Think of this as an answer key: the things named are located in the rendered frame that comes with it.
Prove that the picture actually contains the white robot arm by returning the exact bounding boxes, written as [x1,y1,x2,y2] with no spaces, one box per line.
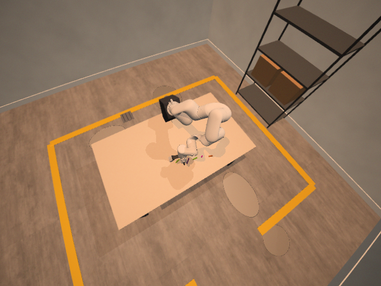
[167,99,232,162]

